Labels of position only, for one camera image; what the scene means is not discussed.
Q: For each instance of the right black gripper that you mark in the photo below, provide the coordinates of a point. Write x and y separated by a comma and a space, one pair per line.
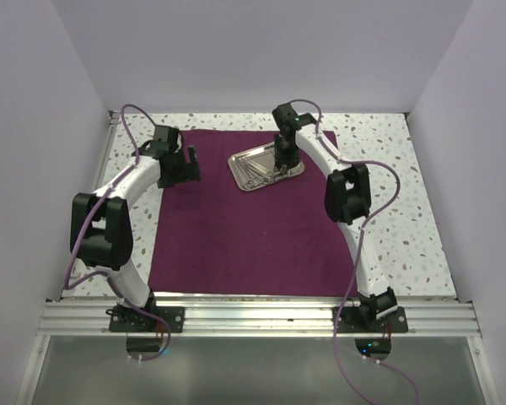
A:
282, 159

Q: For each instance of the aluminium mounting rail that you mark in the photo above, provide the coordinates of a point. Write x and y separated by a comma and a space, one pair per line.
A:
211, 315

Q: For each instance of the steel surgical scissors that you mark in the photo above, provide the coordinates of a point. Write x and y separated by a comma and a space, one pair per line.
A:
252, 177

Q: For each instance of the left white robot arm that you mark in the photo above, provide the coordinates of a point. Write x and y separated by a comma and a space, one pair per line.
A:
101, 235

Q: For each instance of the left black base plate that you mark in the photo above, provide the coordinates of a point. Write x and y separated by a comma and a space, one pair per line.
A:
128, 320

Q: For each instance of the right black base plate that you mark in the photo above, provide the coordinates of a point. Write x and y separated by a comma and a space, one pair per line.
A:
350, 322

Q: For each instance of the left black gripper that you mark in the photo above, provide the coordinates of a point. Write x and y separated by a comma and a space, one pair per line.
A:
189, 171

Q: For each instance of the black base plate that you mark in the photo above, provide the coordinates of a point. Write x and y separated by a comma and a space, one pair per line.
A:
128, 320
350, 322

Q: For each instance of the stainless steel instrument tray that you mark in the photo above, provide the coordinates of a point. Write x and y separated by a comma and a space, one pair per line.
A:
262, 157

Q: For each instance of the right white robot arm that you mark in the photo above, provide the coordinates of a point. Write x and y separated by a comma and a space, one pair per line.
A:
347, 202

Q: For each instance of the purple surgical wrap cloth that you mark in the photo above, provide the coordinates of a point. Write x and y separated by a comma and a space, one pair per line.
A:
213, 238

